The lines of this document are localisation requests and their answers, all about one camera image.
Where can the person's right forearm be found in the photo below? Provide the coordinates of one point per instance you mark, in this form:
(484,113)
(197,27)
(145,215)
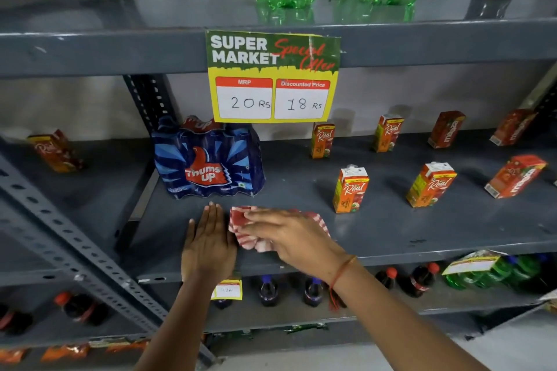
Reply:
(391,323)

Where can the person's left little finger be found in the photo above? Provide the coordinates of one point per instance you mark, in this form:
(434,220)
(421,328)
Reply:
(191,232)

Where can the grey slotted adjacent rack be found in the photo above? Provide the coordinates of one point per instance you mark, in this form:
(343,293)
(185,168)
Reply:
(65,236)

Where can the person's right hand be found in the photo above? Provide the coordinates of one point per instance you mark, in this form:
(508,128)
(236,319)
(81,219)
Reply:
(300,240)

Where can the green yellow price sign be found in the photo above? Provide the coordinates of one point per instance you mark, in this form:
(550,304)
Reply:
(272,75)

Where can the small yellow price tag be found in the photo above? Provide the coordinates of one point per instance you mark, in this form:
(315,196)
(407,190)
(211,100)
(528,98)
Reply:
(227,290)

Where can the orange juice carton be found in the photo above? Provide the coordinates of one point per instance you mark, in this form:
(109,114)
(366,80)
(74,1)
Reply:
(350,190)
(431,186)
(322,141)
(387,133)
(54,151)

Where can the person's left hand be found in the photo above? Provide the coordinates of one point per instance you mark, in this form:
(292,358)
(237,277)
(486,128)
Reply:
(209,251)

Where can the blue cap cola bottle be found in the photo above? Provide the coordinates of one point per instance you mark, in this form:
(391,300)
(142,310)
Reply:
(223,304)
(268,291)
(313,292)

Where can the blue wrapped cola bottle pack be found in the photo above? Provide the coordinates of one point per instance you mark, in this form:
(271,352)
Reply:
(209,162)

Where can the person's left forearm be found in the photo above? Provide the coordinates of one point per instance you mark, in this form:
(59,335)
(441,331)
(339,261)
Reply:
(182,327)

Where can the orange snack packet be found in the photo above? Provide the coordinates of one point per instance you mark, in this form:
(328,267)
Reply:
(11,355)
(65,352)
(128,346)

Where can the red cap cola bottle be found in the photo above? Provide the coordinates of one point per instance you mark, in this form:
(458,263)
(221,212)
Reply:
(15,320)
(387,278)
(82,309)
(420,281)

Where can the tilted yellow price sign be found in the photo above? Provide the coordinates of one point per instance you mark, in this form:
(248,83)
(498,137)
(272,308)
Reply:
(474,263)

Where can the small green soda bottle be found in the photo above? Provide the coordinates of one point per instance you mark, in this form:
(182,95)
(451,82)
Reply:
(525,273)
(456,281)
(494,275)

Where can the person's right fingers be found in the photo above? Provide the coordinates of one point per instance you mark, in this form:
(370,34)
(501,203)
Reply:
(266,219)

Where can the red white striped cloth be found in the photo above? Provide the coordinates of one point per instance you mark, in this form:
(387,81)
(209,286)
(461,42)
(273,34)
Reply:
(248,239)

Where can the red mango drink carton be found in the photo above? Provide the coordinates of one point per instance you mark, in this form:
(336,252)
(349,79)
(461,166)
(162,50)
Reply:
(446,129)
(512,127)
(515,176)

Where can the grey metal shelving rack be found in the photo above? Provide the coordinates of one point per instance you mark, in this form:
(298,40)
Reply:
(391,231)

